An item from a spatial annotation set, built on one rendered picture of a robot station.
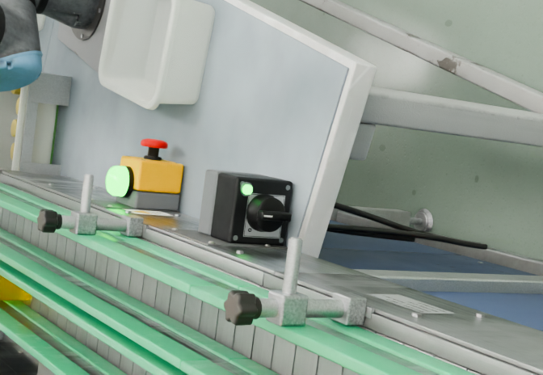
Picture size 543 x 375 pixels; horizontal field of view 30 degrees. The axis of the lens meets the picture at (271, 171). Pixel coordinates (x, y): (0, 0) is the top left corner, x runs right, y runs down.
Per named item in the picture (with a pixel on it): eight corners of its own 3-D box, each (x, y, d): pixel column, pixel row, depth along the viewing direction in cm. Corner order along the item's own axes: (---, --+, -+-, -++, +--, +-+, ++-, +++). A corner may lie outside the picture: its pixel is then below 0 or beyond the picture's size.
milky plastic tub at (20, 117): (25, 183, 203) (-19, 180, 198) (38, 72, 201) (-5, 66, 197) (56, 195, 188) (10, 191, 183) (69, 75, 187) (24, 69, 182)
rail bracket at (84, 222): (133, 233, 130) (33, 229, 123) (141, 177, 130) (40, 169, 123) (147, 239, 127) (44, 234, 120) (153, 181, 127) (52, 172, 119)
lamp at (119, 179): (119, 195, 147) (99, 193, 146) (123, 164, 147) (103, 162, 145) (132, 199, 144) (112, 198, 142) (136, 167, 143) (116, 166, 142)
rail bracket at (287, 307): (345, 318, 92) (216, 318, 84) (355, 238, 91) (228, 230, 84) (372, 329, 88) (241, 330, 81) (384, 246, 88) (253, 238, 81)
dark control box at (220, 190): (254, 236, 129) (196, 233, 125) (262, 174, 129) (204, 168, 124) (289, 247, 122) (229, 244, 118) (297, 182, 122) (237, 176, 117)
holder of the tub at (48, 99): (24, 210, 203) (-15, 208, 199) (40, 73, 202) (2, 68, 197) (54, 223, 189) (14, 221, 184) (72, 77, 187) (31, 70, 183)
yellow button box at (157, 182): (160, 205, 152) (115, 202, 148) (166, 156, 152) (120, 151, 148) (181, 212, 147) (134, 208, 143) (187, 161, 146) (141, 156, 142)
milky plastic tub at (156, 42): (166, -19, 160) (115, -28, 156) (232, -1, 142) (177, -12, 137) (145, 89, 163) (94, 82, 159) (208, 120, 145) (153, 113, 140)
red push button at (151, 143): (133, 159, 148) (136, 136, 147) (158, 162, 150) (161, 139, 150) (145, 162, 144) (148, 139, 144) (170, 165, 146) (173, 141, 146)
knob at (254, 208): (275, 232, 121) (291, 237, 118) (243, 230, 119) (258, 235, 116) (280, 195, 121) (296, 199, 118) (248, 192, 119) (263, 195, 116)
